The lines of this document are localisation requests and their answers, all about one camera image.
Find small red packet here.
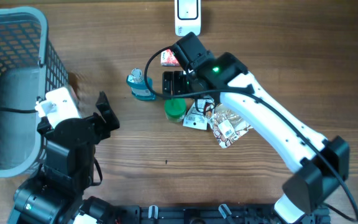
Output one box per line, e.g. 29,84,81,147
160,49,180,67

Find green lid jar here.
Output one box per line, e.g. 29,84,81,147
164,98,186,123

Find blue mouthwash bottle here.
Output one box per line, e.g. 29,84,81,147
126,68,156,101

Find clear bag with printed card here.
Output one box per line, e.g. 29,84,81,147
183,98,215,130

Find white box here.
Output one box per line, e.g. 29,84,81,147
208,103,252,149

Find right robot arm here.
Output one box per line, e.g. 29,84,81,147
169,32,350,223

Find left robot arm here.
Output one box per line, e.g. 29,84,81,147
7,91,120,223

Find white barcode scanner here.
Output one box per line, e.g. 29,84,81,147
174,0,201,37

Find grey plastic mesh basket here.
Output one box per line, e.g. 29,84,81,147
0,7,69,178

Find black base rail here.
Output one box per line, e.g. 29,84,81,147
104,203,331,224

